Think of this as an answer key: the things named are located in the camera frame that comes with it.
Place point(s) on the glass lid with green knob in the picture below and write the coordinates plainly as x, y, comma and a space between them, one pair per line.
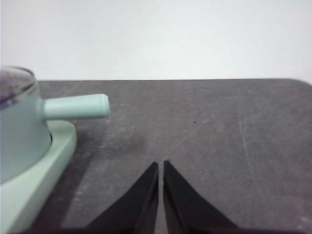
14, 83

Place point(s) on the green breakfast machine base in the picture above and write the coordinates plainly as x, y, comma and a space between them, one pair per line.
36, 185

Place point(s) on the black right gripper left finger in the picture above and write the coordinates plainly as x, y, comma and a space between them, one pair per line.
131, 209

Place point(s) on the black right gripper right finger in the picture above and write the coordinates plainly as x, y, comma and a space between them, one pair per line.
187, 209

